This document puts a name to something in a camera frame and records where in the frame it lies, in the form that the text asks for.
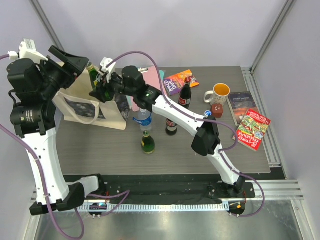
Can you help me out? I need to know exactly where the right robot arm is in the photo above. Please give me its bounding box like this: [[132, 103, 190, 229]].
[[90, 66, 246, 198]]

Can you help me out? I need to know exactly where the red Treehouse book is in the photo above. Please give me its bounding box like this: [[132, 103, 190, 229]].
[[232, 108, 271, 151]]

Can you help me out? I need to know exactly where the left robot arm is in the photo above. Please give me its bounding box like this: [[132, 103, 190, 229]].
[[6, 46, 107, 216]]

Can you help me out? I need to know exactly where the dark purple book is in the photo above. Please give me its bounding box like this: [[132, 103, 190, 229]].
[[227, 91, 259, 126]]

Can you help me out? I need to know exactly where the canvas tote bag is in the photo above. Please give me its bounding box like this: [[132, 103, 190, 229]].
[[53, 70, 131, 130]]

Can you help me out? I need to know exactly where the slotted cable duct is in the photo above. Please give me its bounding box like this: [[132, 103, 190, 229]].
[[77, 202, 230, 213]]

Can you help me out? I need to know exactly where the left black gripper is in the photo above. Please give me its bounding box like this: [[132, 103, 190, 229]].
[[36, 46, 89, 100]]

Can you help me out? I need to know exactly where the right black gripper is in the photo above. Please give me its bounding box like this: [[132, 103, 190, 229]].
[[89, 69, 136, 104]]

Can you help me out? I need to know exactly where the teal clipboard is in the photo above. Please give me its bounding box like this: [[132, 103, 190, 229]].
[[127, 69, 167, 111]]

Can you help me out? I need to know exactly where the brown red cube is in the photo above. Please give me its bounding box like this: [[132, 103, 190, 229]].
[[210, 103, 224, 119]]

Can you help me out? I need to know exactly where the green glass bottle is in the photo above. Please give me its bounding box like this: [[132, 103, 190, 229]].
[[141, 130, 155, 154], [86, 62, 113, 101]]

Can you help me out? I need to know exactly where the Coca-Cola glass bottle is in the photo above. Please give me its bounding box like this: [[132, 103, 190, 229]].
[[165, 118, 178, 136], [178, 76, 192, 109]]

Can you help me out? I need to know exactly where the Roald Dahl book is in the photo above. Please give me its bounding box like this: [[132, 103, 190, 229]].
[[163, 69, 200, 96]]

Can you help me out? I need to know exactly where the Pocari Sweat plastic bottle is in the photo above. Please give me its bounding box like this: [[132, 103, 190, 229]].
[[133, 108, 152, 132]]

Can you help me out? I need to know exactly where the white mug orange inside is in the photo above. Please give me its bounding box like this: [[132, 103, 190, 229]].
[[203, 83, 231, 106]]

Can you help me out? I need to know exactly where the pink clipboard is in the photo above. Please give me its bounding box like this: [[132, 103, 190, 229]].
[[131, 65, 163, 113]]

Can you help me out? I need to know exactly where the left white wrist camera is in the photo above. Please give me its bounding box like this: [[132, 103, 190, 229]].
[[7, 38, 48, 64]]

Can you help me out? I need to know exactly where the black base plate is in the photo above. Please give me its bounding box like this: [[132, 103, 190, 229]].
[[101, 174, 256, 199]]

